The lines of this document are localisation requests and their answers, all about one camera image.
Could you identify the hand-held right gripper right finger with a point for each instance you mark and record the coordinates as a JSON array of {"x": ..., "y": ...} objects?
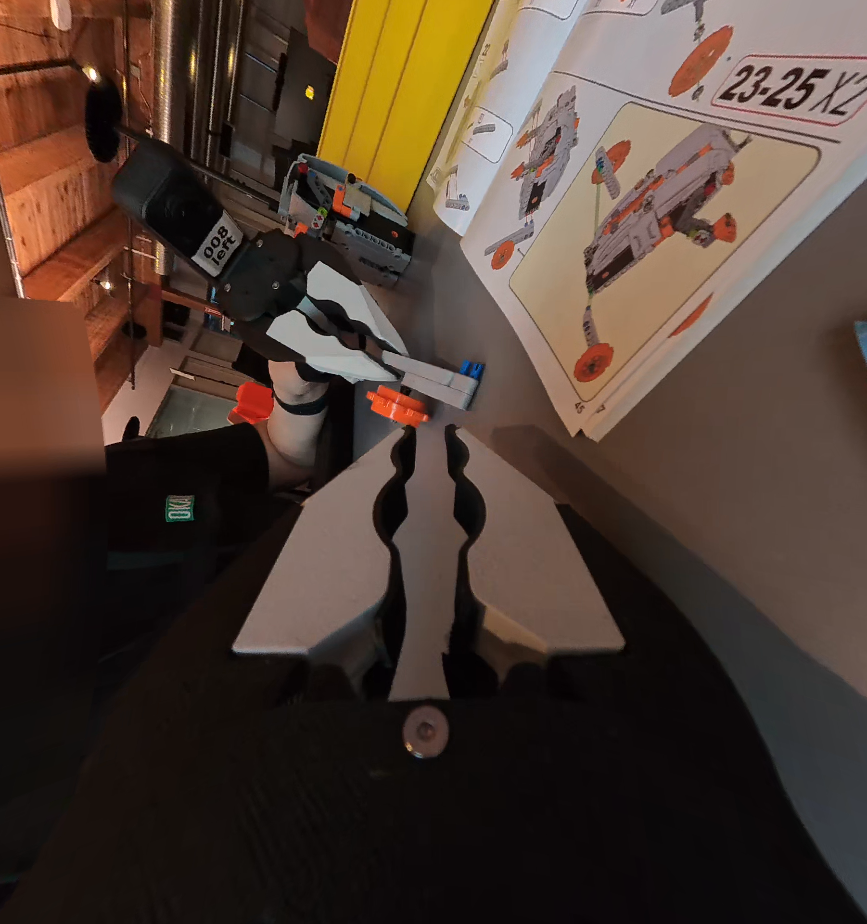
[{"x": 542, "y": 577}]

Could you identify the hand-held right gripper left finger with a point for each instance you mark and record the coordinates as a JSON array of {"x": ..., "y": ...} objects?
[{"x": 318, "y": 577}]

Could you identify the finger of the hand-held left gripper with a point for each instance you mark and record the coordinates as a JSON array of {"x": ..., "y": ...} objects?
[
  {"x": 347, "y": 296},
  {"x": 318, "y": 346}
]

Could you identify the grey beam assembly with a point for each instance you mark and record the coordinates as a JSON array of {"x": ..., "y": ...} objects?
[{"x": 433, "y": 379}]

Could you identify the yellow plastic bin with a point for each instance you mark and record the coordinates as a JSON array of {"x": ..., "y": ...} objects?
[{"x": 397, "y": 94}]

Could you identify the person's left hand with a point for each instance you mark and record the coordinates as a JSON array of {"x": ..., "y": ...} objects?
[{"x": 293, "y": 379}]

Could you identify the black wristband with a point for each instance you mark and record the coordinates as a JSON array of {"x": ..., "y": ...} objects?
[{"x": 300, "y": 408}]

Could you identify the grey robot model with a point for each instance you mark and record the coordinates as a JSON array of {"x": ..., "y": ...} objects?
[{"x": 361, "y": 224}]

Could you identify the orange traffic cone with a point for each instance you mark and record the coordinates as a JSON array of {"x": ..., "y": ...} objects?
[{"x": 253, "y": 404}]

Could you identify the black monitor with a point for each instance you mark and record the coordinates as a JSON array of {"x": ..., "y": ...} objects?
[{"x": 303, "y": 79}]

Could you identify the black disc-topped pole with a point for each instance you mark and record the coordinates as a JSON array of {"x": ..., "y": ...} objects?
[{"x": 103, "y": 119}]

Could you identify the open instruction booklet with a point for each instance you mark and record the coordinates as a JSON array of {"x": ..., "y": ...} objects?
[{"x": 657, "y": 216}]

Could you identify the white ceiling box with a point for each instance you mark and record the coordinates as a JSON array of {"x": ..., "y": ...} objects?
[{"x": 62, "y": 11}]

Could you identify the grey air duct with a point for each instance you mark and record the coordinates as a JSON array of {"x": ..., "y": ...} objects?
[{"x": 177, "y": 108}]

